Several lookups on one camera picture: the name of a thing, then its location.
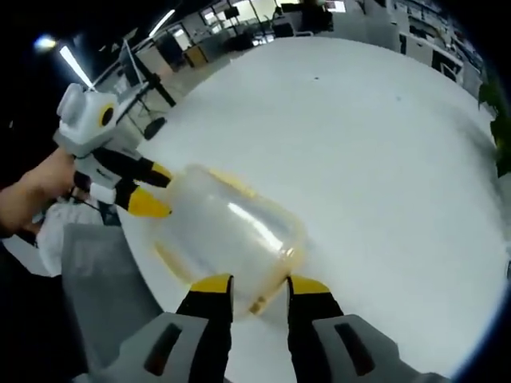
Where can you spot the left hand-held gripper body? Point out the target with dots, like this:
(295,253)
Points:
(85,123)

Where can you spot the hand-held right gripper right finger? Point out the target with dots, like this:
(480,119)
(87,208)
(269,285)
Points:
(319,331)

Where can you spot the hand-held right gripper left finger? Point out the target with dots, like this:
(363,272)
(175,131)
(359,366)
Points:
(199,331)

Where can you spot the person's left hand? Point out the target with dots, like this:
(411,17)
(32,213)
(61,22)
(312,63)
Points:
(48,187)

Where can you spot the black oval armrest pad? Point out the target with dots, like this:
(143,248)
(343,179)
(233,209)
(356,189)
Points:
(154,128)

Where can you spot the ceiling light strip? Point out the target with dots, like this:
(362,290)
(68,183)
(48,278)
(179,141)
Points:
(76,65)
(163,22)

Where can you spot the white cloth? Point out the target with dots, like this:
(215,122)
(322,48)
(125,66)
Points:
(70,239)

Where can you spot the grey mesh office chair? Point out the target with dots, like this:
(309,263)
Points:
(104,287)

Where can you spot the wooden cabinet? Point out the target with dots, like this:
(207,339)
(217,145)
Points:
(196,56)

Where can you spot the green potted plant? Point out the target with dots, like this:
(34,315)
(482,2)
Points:
(499,127)

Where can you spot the white cabinet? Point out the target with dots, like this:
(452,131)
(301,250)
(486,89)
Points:
(417,50)

